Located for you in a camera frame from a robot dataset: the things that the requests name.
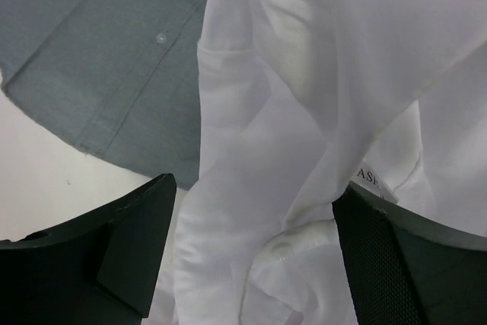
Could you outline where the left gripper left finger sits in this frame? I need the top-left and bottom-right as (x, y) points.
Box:
(1, 174), (176, 324)

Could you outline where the grey button-up shirt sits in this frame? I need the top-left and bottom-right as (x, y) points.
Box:
(1, 0), (206, 190)

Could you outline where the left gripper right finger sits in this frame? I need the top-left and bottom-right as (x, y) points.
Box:
(333, 183), (486, 325)

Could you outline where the white shirt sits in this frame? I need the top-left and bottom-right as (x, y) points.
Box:
(154, 0), (487, 325)

